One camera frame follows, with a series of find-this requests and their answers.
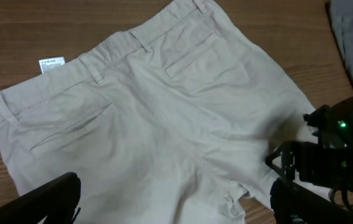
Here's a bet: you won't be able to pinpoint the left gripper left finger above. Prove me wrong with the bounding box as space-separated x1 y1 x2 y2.
0 172 81 224

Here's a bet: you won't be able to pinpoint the beige shorts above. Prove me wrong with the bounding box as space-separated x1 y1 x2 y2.
0 1 316 223

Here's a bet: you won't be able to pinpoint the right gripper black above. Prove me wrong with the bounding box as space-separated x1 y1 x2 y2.
265 141 353 192

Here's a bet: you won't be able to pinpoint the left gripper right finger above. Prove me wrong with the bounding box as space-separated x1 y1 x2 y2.
270 179 353 224

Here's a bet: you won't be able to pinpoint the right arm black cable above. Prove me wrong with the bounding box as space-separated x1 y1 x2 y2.
330 188 353 212

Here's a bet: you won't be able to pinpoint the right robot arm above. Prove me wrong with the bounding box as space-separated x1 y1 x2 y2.
265 97 353 192

